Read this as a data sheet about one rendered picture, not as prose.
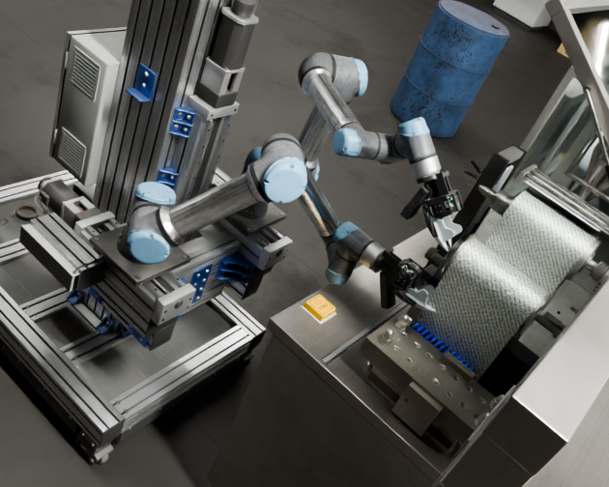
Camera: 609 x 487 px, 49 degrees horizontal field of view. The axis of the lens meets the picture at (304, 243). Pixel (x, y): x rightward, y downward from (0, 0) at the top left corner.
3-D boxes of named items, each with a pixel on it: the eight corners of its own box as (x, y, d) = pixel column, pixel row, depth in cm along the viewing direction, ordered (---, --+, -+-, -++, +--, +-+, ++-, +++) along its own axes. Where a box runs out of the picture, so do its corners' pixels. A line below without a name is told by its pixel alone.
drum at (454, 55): (465, 128, 599) (521, 30, 544) (439, 146, 549) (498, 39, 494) (407, 94, 616) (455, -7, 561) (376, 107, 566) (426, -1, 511)
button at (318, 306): (316, 299, 203) (319, 293, 202) (333, 313, 201) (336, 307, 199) (303, 307, 198) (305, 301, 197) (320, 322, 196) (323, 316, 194)
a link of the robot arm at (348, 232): (342, 237, 204) (352, 215, 199) (369, 259, 200) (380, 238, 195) (327, 244, 198) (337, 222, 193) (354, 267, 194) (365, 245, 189)
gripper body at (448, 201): (452, 216, 174) (438, 173, 173) (424, 223, 180) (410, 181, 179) (465, 210, 180) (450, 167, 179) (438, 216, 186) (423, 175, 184)
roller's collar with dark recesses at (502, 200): (494, 203, 202) (505, 186, 199) (510, 214, 200) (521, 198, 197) (485, 209, 198) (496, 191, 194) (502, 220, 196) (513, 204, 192)
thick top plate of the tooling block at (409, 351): (388, 329, 193) (396, 314, 189) (502, 425, 179) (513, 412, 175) (357, 352, 181) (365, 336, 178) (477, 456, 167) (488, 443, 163)
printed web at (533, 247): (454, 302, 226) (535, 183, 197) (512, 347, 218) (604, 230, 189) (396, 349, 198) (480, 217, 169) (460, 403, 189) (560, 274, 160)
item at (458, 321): (415, 322, 191) (444, 275, 181) (480, 376, 183) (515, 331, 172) (414, 322, 191) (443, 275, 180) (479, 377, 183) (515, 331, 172)
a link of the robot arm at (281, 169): (145, 242, 197) (310, 162, 186) (141, 275, 186) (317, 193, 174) (121, 214, 190) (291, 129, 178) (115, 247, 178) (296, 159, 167)
